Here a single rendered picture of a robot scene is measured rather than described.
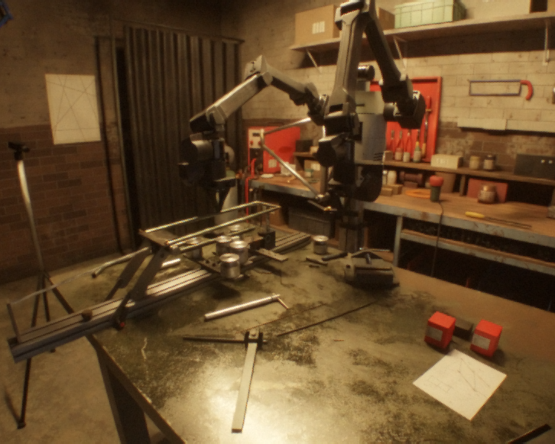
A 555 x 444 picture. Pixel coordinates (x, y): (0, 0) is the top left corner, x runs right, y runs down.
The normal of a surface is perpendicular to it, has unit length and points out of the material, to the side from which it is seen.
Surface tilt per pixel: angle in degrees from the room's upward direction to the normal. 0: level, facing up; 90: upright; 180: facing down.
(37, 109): 90
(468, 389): 0
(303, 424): 0
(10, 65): 90
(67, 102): 90
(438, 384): 0
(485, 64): 90
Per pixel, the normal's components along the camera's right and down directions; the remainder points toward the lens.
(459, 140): -0.68, 0.22
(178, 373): 0.00, -0.96
